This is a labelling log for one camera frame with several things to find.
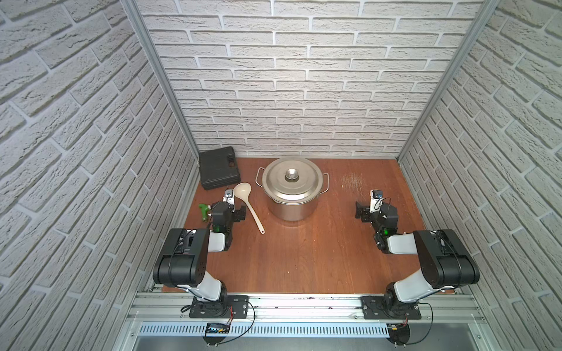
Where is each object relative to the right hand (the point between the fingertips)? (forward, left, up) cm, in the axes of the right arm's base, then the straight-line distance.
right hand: (370, 201), depth 94 cm
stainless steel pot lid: (+6, +34, +12) cm, 37 cm away
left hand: (+4, +65, +1) cm, 65 cm away
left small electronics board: (-42, +64, -9) cm, 77 cm away
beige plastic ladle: (+12, +58, -3) cm, 59 cm away
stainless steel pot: (-2, +35, -3) cm, 35 cm away
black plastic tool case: (+25, +71, 0) cm, 75 cm away
